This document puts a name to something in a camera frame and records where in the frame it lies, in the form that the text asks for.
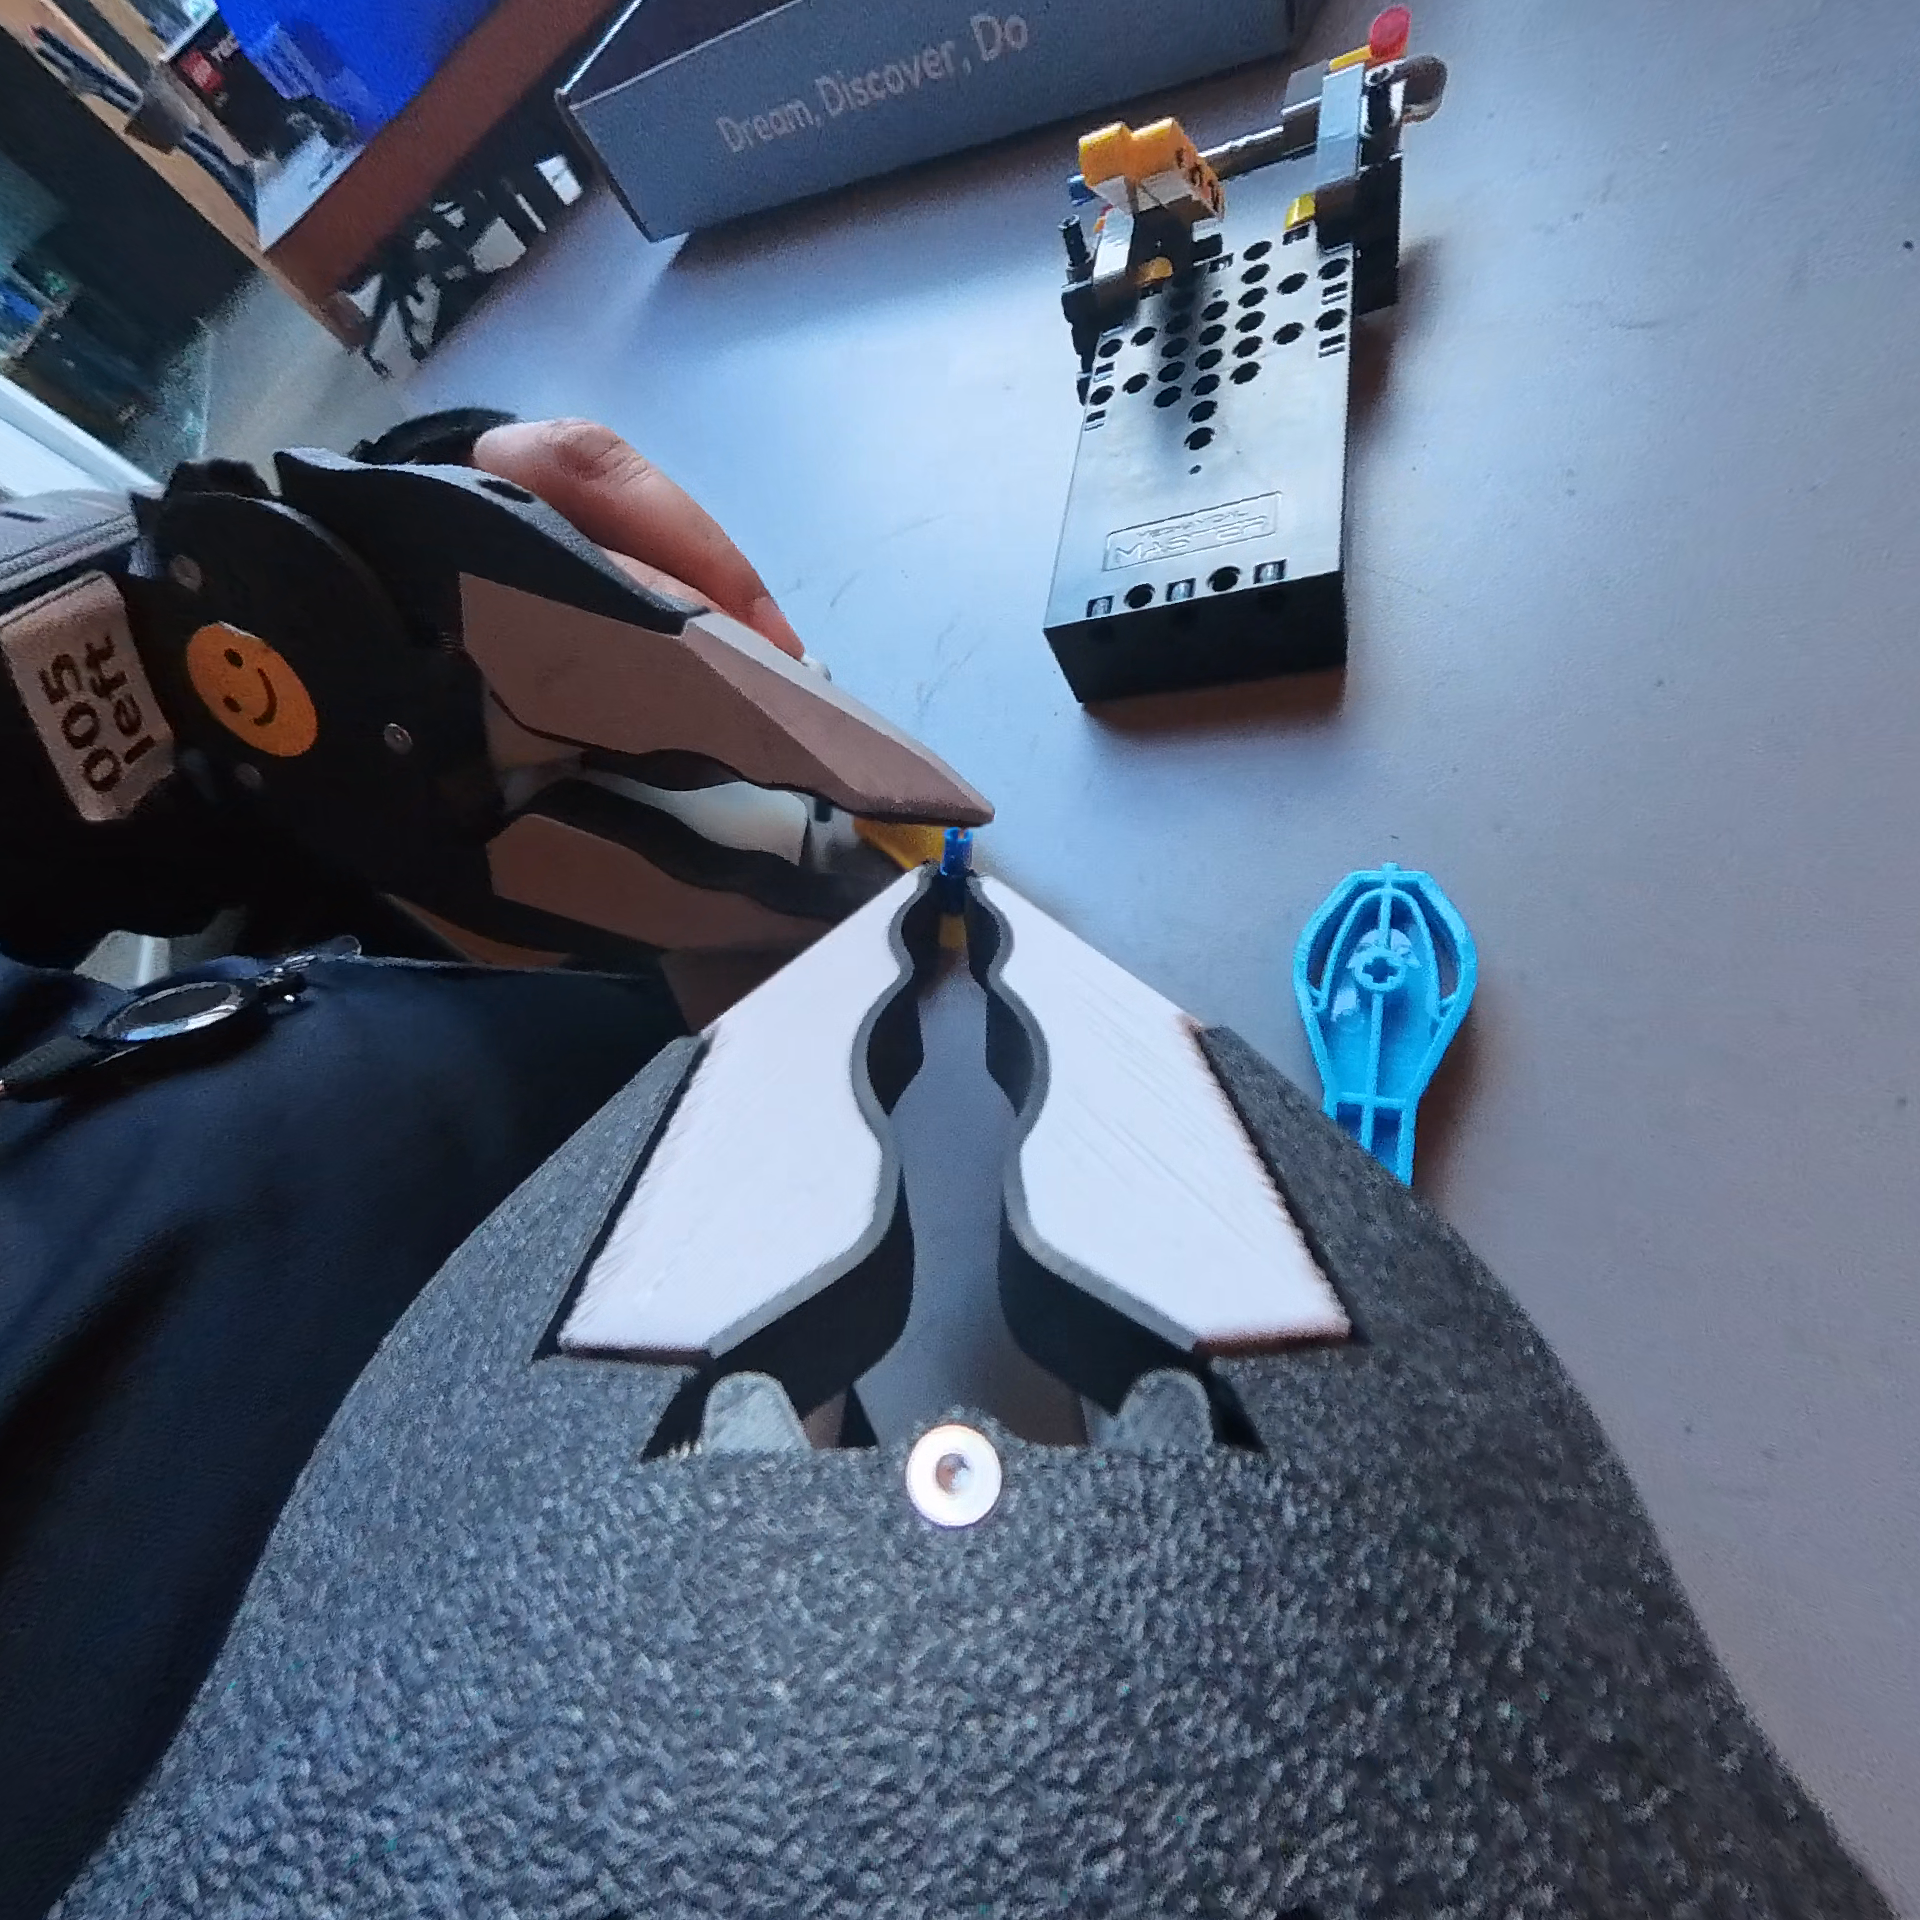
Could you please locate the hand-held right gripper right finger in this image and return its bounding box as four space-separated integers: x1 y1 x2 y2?
960 872 1353 1344

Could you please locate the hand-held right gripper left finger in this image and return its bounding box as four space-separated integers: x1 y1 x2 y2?
557 867 928 1362

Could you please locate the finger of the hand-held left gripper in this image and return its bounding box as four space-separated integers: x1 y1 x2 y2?
486 756 858 964
456 570 997 831

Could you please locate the yellow scoop piece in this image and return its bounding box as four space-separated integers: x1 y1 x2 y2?
853 813 974 951

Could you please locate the blue brick separator tool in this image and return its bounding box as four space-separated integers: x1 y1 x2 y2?
1294 861 1481 1190

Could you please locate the person's left forearm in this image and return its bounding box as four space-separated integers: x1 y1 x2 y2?
0 815 511 970

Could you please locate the grey desk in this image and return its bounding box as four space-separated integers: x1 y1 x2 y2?
194 0 1920 1800

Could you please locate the person's left hand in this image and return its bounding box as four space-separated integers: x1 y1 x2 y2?
471 416 830 680

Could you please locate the brown side table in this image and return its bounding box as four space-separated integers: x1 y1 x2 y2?
247 0 639 367

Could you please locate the person's dark clothed body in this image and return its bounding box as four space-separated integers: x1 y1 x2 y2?
0 951 700 1920

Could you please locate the black perforated brick model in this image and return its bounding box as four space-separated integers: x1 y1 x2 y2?
1042 5 1452 706

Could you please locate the blue storage bin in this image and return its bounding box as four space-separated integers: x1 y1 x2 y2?
217 0 505 98

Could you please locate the dark blue cardboard box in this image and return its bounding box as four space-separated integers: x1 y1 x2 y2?
554 0 1338 245

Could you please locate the black drawstring with toggle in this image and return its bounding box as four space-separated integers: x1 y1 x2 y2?
0 966 325 1106

